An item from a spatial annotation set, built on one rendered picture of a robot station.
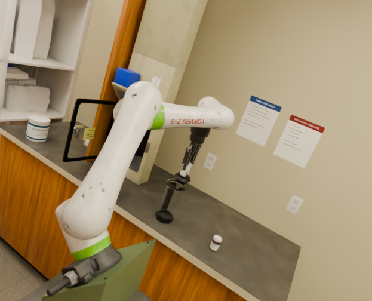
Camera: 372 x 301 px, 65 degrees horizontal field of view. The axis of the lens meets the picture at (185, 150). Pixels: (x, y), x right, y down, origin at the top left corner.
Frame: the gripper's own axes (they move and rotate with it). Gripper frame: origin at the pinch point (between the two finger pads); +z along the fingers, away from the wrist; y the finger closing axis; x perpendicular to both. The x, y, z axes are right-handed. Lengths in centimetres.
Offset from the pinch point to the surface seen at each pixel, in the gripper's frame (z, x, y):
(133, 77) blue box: -30, -55, -10
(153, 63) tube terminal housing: -41, -49, -17
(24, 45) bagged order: -16, -163, -16
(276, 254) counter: 32, 60, -27
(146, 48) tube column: -48, -57, -18
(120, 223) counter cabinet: 42.5, -19.8, 14.2
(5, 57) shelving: -9, -149, 6
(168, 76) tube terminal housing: -38, -36, -17
